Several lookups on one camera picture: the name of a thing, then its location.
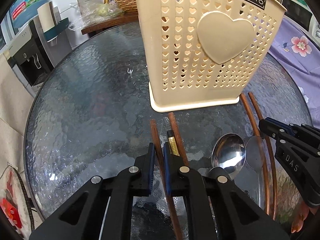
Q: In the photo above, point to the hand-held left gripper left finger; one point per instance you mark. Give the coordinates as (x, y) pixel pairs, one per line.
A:
(150, 170)

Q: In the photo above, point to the wooden side table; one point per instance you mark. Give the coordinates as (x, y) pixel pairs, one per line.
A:
(105, 23)

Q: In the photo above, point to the wicker basket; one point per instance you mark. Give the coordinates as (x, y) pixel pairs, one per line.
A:
(127, 2)

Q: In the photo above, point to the large steel spoon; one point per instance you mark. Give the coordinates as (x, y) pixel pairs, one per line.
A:
(228, 155)

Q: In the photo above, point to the clear plastic bag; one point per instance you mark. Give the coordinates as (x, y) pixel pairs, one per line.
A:
(100, 11)

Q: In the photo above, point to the cream plastic utensil holder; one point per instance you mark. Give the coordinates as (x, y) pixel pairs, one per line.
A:
(187, 42)

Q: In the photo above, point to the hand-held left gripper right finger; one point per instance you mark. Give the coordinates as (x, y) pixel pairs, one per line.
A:
(167, 170)

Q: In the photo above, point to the person's right hand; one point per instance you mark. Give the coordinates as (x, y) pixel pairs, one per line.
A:
(301, 215)

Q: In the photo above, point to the blue water bottle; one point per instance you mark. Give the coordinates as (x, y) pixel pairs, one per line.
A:
(27, 2)

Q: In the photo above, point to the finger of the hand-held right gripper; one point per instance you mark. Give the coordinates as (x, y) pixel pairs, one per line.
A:
(271, 127)
(305, 135)

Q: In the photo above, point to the red and white cushion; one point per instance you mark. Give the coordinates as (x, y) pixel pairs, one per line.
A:
(10, 205)

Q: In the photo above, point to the white microwave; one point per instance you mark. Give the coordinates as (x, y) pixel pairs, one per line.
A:
(297, 10)

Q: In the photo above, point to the teal wall holder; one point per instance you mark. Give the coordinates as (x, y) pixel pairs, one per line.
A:
(56, 30)

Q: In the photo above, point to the white water dispenser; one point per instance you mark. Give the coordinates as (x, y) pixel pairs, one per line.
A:
(27, 55)

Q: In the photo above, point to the black and gold chopstick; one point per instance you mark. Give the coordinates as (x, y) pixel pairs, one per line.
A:
(173, 143)

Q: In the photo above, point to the purple floral cloth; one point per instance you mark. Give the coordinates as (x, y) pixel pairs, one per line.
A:
(295, 62)

